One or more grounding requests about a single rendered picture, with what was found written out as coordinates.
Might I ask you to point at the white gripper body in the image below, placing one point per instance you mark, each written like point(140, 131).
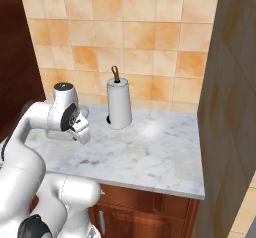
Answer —
point(82, 132)

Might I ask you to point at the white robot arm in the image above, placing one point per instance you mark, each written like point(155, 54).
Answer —
point(20, 178)

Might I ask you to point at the wood cabinet door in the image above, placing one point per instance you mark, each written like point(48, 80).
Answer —
point(140, 227)

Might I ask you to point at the white paper towel roll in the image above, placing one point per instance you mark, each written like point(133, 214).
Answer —
point(119, 103)

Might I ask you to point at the brown paper towel holder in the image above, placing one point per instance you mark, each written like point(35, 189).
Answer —
point(116, 73)

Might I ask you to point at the wood drawer front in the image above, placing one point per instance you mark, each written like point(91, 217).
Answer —
point(143, 200)

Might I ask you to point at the tall brown wood panel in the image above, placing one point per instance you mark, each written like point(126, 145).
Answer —
point(230, 108)

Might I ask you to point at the dark wood wall cabinet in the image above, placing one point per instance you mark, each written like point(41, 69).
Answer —
point(16, 48)

